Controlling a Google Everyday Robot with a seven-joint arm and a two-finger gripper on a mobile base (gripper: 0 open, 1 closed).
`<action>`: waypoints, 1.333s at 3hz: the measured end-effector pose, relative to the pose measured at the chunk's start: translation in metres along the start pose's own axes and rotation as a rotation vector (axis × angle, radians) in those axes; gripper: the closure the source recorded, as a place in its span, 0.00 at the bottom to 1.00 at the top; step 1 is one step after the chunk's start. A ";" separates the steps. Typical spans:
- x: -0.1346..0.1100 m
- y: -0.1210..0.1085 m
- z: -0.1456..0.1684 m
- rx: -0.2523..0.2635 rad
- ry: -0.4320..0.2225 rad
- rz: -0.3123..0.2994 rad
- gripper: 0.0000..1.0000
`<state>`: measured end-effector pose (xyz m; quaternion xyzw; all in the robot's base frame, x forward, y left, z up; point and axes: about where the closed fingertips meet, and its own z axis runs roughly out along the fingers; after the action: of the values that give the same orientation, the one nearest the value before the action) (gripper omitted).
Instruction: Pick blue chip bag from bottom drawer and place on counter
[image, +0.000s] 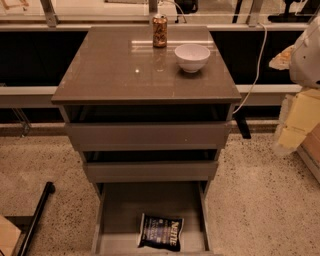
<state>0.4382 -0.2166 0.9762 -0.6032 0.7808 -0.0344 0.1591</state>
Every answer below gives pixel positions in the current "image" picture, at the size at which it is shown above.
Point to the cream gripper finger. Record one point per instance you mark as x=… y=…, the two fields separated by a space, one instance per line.
x=282 y=60

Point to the blue chip bag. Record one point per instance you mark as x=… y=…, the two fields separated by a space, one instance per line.
x=160 y=232

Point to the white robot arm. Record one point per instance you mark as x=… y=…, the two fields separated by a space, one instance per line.
x=302 y=59

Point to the grey top drawer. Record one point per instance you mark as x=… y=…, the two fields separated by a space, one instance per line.
x=144 y=137

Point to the grey middle drawer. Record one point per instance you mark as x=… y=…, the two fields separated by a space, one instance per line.
x=150 y=171

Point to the grey drawer cabinet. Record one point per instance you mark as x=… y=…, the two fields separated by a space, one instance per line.
x=118 y=77

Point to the grey open bottom drawer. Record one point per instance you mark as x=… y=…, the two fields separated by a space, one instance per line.
x=123 y=205

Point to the white bowl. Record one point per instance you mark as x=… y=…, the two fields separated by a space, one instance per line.
x=192 y=57

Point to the cardboard box right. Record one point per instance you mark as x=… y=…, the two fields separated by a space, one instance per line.
x=309 y=151

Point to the gold soda can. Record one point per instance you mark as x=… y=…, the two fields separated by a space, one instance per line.
x=159 y=23

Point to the black pole on floor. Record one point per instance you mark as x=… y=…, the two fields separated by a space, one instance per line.
x=48 y=189

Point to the wooden board bottom left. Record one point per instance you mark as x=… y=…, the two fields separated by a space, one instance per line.
x=9 y=236

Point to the black bracket behind cabinet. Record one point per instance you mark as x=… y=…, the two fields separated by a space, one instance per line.
x=242 y=125

